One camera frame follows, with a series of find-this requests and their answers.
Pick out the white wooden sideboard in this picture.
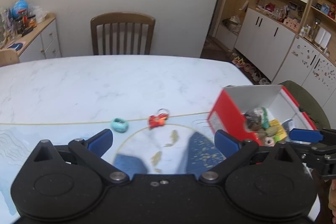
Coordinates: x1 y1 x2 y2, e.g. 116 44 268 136
5 12 62 63

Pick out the white wall cabinet unit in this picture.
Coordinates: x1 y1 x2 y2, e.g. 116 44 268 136
200 0 336 114

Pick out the dark clear plastic bag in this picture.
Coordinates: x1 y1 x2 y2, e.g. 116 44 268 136
244 108 262 131

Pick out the yellow-green oval soap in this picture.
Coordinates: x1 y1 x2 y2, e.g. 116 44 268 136
265 126 278 137

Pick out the light wooden child chair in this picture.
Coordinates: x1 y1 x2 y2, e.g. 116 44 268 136
0 48 20 67

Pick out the brown wooden chair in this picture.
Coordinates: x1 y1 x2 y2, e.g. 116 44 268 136
90 12 155 55

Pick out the yellow small box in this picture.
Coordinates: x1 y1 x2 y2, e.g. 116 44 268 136
269 119 288 141

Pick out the orange red keychain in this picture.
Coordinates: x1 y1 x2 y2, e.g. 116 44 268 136
148 108 170 130

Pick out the red white cardboard box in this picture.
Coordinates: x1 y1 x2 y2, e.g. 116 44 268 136
207 85 317 146

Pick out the blue patterned table mat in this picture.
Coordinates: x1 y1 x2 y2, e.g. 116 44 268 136
1 114 225 223

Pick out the teal round toy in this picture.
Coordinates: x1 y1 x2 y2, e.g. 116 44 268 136
110 118 129 133

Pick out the blue globe toy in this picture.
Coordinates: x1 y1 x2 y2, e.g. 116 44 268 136
11 0 29 19

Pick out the grey blue sachet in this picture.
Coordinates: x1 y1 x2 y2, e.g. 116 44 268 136
281 119 295 135

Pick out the green patterned pouch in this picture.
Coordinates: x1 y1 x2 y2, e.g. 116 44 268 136
259 107 270 129

